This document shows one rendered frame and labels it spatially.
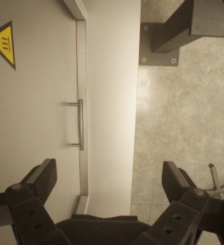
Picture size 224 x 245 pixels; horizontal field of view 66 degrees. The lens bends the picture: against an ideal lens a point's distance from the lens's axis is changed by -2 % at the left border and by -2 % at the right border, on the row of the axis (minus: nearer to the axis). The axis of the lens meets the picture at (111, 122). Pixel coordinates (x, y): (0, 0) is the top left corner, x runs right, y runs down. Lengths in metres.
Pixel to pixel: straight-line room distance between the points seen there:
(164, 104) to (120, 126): 0.88
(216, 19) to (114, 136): 0.45
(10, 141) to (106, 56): 0.44
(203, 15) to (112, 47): 0.26
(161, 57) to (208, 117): 0.62
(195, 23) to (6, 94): 0.46
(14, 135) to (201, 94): 1.45
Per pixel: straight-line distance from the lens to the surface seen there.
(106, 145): 0.65
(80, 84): 0.58
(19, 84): 0.26
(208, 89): 1.58
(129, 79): 0.60
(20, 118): 0.26
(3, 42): 0.24
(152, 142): 1.53
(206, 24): 0.55
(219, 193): 1.87
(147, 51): 1.42
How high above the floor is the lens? 1.40
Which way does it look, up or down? 76 degrees down
